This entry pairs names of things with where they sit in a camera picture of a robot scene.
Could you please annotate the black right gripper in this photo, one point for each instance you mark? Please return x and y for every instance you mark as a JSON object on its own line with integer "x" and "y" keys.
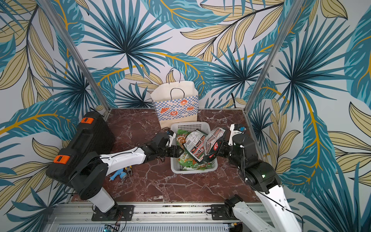
{"x": 221, "y": 145}

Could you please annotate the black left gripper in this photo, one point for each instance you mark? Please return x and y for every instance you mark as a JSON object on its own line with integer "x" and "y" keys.
{"x": 174, "y": 153}

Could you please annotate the dark green condiment packet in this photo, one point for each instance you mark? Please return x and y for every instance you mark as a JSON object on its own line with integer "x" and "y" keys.
{"x": 194, "y": 145}

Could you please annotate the blue checkered paper bag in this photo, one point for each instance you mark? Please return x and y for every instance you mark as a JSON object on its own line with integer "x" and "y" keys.
{"x": 175, "y": 102}

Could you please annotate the red clear condiment packet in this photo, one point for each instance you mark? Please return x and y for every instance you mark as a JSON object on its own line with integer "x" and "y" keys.
{"x": 211, "y": 141}

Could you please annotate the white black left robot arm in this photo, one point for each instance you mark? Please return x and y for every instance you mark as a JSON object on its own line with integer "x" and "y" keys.
{"x": 88, "y": 177}

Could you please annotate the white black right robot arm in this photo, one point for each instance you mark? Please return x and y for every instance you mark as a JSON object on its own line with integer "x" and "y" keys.
{"x": 237, "y": 146}

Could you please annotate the green noodle condiment packet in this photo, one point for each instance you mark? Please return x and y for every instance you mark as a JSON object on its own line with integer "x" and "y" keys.
{"x": 186, "y": 160}

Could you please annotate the white plastic basket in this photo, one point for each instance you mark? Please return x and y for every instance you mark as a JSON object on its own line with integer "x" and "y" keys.
{"x": 192, "y": 126}

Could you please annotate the yellow black pliers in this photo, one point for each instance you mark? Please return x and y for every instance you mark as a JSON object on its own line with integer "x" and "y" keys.
{"x": 127, "y": 173}

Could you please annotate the blue plastic tool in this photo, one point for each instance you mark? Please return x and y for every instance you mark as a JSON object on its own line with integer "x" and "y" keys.
{"x": 119, "y": 173}

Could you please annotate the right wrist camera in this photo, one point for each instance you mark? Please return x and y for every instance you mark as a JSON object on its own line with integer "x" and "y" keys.
{"x": 234, "y": 130}

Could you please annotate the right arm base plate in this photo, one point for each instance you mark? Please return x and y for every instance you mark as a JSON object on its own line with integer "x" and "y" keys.
{"x": 220, "y": 212}

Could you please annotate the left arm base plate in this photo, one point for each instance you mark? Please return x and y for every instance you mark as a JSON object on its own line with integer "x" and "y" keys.
{"x": 116, "y": 213}

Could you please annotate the left aluminium corner post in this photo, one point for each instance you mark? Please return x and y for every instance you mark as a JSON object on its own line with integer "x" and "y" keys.
{"x": 51, "y": 13}

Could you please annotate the aluminium corner post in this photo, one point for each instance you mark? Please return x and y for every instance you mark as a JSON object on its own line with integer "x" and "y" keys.
{"x": 294, "y": 10}
{"x": 51, "y": 13}

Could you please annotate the aluminium front rail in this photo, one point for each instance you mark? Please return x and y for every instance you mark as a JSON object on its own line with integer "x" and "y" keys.
{"x": 145, "y": 217}

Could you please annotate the right aluminium corner post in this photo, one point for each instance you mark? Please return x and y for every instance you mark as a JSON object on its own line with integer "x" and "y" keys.
{"x": 294, "y": 10}

